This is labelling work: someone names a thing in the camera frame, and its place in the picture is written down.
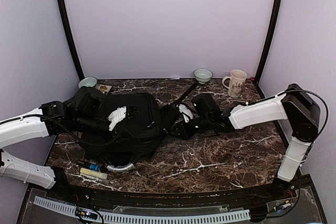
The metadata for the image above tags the black frame post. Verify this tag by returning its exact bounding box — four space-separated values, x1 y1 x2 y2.
57 0 85 80
254 0 281 86

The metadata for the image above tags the white mug with print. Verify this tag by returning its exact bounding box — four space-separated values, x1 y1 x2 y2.
222 69 247 98

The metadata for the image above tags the celadon bowl on tile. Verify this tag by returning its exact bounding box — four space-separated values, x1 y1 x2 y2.
78 77 98 89

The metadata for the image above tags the yellow highlighter pen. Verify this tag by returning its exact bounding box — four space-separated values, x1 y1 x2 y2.
80 168 108 179

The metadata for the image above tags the black student bag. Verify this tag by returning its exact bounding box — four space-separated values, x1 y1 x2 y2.
77 83 199 174

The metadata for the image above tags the small circuit board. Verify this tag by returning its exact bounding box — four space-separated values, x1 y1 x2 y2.
75 208 98 221

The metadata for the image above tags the right black frame post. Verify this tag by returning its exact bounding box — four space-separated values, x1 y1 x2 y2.
254 0 281 86

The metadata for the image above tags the black front table rail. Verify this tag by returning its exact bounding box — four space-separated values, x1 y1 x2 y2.
24 178 301 209

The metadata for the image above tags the black and blue marker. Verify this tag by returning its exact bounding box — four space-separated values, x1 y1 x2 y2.
76 160 100 172

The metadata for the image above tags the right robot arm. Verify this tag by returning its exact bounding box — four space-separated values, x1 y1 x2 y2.
163 83 326 200

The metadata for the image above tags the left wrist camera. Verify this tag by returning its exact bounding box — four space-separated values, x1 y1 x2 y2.
71 87 106 116

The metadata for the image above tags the left black frame post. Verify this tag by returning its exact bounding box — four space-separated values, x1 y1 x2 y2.
57 0 85 80

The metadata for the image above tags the celadon bowl at back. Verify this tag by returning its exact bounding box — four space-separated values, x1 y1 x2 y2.
194 68 213 84

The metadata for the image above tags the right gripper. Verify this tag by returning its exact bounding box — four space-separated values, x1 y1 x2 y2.
169 114 213 140

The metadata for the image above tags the clear pen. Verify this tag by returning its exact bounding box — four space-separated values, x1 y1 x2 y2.
83 176 108 184

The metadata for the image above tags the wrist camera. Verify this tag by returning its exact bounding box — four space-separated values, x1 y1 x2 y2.
71 87 106 116
191 93 222 120

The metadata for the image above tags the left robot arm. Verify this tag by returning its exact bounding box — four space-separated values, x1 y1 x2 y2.
1 102 137 201

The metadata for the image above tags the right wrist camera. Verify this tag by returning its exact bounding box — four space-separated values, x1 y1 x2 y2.
191 93 222 120

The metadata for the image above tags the white cable duct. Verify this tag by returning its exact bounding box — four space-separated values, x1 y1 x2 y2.
33 196 251 223

